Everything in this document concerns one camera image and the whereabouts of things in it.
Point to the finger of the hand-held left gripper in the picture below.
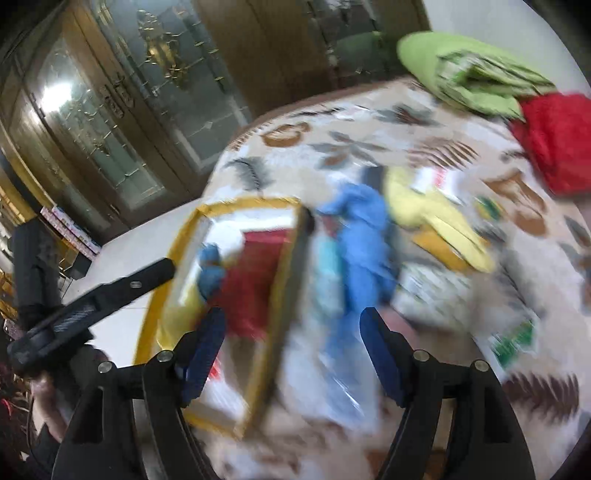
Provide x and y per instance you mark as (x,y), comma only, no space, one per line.
(120,288)

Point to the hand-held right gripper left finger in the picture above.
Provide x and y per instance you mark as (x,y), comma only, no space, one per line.
(207,350)

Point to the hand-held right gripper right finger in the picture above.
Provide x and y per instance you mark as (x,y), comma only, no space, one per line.
(378,350)

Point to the yellow-trimmed storage box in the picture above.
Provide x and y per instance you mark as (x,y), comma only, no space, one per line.
(277,295)

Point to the blue cloth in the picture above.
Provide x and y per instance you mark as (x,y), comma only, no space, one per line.
(362,240)

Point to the yellow cloth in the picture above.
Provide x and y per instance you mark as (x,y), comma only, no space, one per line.
(429,217)

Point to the small blue soft item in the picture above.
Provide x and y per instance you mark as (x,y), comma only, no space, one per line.
(212,272)

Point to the person's left hand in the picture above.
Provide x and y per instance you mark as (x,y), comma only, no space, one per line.
(46,399)

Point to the stack of colourful boxes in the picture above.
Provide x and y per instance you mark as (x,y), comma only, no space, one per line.
(69,230)

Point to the pale plastic packet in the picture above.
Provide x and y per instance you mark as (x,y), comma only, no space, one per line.
(431,288)

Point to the red cloth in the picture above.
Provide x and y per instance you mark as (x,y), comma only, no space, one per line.
(254,281)

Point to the teal packet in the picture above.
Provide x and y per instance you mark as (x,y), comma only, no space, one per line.
(328,277)

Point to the white green printed packet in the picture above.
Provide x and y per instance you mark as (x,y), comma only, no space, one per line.
(512,339)

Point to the wooden glass door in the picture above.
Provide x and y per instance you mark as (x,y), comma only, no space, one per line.
(115,120)

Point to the white red green packet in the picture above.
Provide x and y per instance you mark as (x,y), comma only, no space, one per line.
(438,182)

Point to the leaf-print blanket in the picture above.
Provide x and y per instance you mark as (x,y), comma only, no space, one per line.
(351,120)

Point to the red down jacket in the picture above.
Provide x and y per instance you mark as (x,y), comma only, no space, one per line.
(558,138)

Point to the green quilt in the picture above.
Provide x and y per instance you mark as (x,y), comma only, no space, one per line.
(434,64)

